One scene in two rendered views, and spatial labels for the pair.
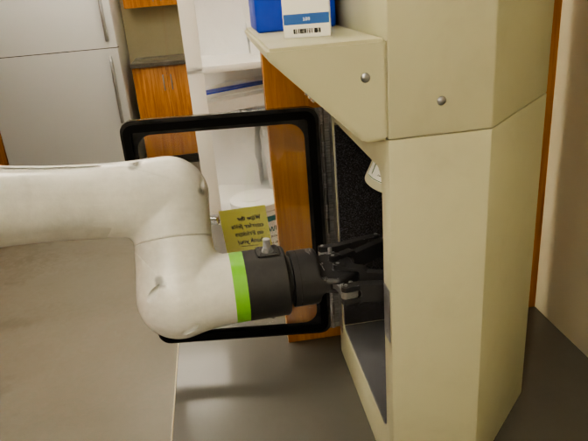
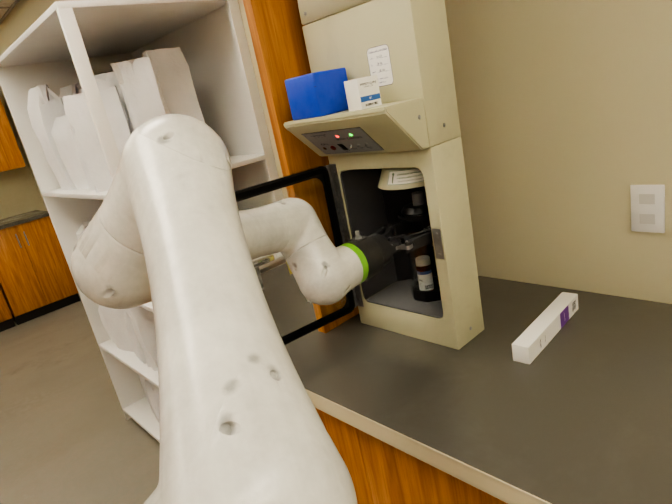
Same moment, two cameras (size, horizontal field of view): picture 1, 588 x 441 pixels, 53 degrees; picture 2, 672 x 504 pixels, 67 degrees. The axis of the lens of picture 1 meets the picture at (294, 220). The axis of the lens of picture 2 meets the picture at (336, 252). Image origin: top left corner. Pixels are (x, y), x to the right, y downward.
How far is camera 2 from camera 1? 0.69 m
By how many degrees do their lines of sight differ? 32
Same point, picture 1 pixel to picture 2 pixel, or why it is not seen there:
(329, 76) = (407, 118)
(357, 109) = (418, 133)
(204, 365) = not seen: hidden behind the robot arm
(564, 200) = not seen: hidden behind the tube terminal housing
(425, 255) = (450, 205)
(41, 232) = (265, 245)
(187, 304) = (345, 272)
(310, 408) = (377, 348)
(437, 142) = (445, 145)
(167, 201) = (309, 218)
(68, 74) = not seen: outside the picture
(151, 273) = (317, 261)
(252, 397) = (339, 360)
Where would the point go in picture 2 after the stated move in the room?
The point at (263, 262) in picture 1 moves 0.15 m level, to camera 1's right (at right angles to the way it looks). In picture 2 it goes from (363, 242) to (413, 221)
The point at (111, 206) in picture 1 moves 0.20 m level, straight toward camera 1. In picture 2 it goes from (289, 225) to (380, 224)
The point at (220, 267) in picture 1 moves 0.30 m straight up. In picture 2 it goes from (345, 250) to (315, 101)
